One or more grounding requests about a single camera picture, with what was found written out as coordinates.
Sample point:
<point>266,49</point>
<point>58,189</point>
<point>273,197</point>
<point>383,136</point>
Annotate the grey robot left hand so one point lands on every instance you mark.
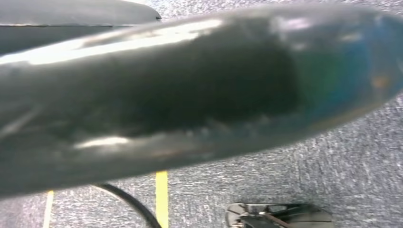
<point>63,14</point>

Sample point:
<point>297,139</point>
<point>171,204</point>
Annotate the black robot foot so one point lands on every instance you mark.
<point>283,217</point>

